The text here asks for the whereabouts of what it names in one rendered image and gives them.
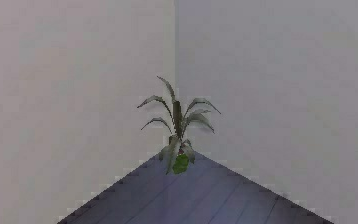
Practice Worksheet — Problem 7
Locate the grey-green house plant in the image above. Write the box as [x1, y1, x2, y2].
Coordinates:
[136, 75, 222, 175]

